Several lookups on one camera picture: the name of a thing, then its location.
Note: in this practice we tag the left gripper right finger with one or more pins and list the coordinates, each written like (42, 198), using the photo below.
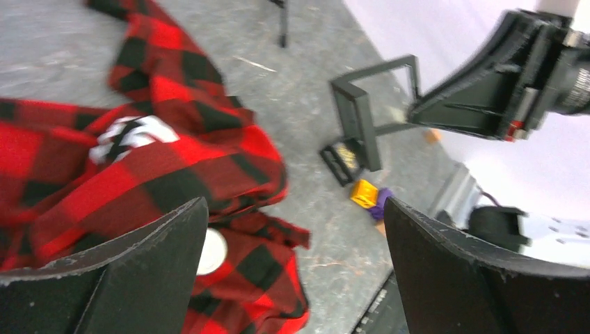
(452, 282)

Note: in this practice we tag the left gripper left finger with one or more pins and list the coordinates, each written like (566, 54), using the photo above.
(140, 282)

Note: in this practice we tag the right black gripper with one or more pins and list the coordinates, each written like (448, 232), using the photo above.
(532, 64)

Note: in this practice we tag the round holographic badge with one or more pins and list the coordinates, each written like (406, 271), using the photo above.
(214, 252)

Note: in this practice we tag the black square frame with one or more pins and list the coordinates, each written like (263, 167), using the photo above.
(334, 163)
(353, 108)

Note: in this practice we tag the red black plaid shirt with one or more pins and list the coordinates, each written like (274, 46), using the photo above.
(73, 177)

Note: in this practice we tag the gold brooch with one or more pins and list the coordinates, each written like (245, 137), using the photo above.
(347, 156)

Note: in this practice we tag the small wooden cube right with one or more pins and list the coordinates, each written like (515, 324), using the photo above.
(432, 136)

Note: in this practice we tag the purple toy brick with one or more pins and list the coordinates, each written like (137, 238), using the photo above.
(377, 211)

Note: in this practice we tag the yellow toy brick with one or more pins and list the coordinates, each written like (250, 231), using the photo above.
(364, 194)

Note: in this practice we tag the black tripod mic stand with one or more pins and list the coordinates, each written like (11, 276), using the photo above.
(283, 23)

